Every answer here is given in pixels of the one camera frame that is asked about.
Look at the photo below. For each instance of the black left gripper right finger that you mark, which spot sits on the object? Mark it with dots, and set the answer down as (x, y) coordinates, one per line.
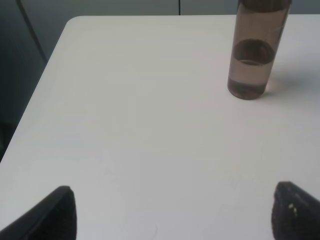
(295, 213)

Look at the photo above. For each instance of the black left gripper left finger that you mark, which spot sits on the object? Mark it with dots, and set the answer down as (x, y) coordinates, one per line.
(53, 218)

